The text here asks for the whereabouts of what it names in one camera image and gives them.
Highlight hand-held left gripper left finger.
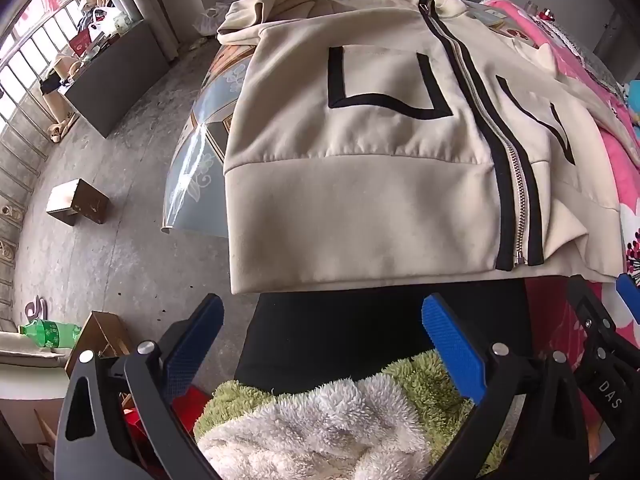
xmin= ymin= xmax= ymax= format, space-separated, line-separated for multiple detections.
xmin=54 ymin=294 xmax=224 ymax=480

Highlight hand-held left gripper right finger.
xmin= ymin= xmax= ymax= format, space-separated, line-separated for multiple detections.
xmin=421 ymin=294 xmax=591 ymax=480

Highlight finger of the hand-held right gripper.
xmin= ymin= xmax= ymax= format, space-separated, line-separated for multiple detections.
xmin=567 ymin=275 xmax=618 ymax=347
xmin=616 ymin=272 xmax=640 ymax=323

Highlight beige zip jacket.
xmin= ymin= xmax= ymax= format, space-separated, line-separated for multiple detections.
xmin=216 ymin=0 xmax=640 ymax=295

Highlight red bag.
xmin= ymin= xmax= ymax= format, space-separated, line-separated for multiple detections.
xmin=122 ymin=387 xmax=211 ymax=466

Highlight open cardboard box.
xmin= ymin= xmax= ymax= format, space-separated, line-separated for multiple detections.
xmin=65 ymin=311 xmax=133 ymax=378

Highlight pink floral blanket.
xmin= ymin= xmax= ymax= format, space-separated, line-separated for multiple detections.
xmin=482 ymin=0 xmax=640 ymax=351

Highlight person's black pants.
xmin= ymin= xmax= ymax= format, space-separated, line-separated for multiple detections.
xmin=234 ymin=280 xmax=531 ymax=396

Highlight green plastic bottle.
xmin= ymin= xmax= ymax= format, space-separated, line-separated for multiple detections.
xmin=19 ymin=318 xmax=82 ymax=350

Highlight person's fluffy green white top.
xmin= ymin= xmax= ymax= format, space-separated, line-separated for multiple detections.
xmin=192 ymin=350 xmax=511 ymax=480

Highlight patterned plastic tablecloth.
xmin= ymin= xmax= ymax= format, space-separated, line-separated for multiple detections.
xmin=161 ymin=0 xmax=523 ymax=240

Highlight small brown box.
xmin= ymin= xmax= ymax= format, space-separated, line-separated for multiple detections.
xmin=46 ymin=178 xmax=110 ymax=225

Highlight blue pillow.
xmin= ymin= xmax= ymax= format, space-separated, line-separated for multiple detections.
xmin=622 ymin=80 xmax=640 ymax=126

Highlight grey lace cloth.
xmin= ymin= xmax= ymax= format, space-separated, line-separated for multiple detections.
xmin=540 ymin=15 xmax=621 ymax=91

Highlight dark grey cabinet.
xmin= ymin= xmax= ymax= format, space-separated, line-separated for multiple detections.
xmin=57 ymin=19 xmax=171 ymax=138

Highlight metal window grille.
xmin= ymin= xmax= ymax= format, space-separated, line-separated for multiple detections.
xmin=0 ymin=0 xmax=96 ymax=311

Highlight crumpled clear plastic bag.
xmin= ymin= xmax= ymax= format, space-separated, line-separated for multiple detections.
xmin=192 ymin=2 xmax=236 ymax=38

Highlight white plastic bag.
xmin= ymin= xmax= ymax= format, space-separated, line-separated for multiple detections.
xmin=90 ymin=7 xmax=123 ymax=41

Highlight grey curtain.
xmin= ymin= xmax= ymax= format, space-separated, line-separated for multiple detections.
xmin=92 ymin=0 xmax=181 ymax=61

